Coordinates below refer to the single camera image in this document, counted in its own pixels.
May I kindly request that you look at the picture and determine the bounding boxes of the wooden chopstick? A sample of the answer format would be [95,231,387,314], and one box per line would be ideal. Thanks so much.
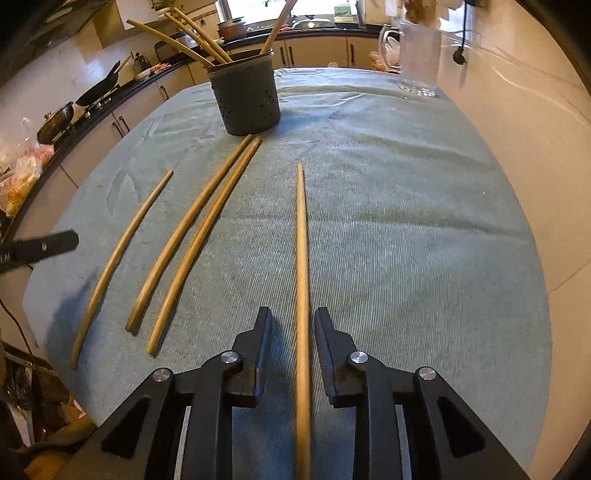
[259,0,297,55]
[126,19,213,68]
[146,135,263,357]
[295,163,311,479]
[69,170,173,369]
[125,134,253,333]
[163,13,225,64]
[173,7,232,63]

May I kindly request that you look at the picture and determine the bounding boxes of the snack bags on counter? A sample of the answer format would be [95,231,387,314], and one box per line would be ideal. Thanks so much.
[1,145,54,218]

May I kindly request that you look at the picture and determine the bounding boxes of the lidded wok pot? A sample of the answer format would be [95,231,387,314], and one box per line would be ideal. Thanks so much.
[37,101,74,145]

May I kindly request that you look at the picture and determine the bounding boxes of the black frying pan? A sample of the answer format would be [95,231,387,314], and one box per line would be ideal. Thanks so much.
[75,61,121,107]

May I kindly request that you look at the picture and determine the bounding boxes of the light blue towel mat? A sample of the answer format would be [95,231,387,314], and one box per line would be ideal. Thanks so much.
[23,68,551,479]

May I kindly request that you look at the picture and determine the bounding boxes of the steel cooking pot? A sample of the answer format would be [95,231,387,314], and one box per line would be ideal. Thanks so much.
[154,32,197,63]

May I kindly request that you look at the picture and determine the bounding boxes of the dark perforated utensil holder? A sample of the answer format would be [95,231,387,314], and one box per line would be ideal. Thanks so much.
[205,50,280,136]

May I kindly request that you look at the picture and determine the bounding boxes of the plastic bag with food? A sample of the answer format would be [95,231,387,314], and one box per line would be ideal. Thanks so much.
[370,36,400,74]

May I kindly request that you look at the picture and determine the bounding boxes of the clear glass pitcher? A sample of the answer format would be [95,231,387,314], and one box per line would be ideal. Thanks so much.
[379,22,442,98]

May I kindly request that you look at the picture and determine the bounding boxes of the black power plug cable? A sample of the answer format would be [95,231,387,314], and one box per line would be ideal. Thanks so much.
[452,0,469,66]

